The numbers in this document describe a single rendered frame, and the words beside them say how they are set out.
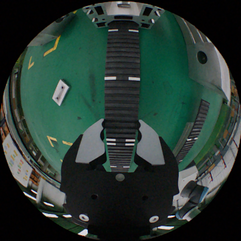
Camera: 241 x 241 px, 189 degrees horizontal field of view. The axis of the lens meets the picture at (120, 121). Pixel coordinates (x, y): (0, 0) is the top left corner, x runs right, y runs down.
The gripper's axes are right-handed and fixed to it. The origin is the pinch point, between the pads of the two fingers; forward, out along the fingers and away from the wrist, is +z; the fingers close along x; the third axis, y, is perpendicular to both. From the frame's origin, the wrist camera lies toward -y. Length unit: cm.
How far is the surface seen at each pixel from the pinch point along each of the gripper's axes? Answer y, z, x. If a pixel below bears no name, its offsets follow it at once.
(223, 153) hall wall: 228, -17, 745
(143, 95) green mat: -3.4, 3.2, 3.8
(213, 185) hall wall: 434, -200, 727
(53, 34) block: -21.1, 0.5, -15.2
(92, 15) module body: -18.2, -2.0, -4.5
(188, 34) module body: -21.5, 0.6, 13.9
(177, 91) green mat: -5.3, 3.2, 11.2
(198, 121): -0.6, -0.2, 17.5
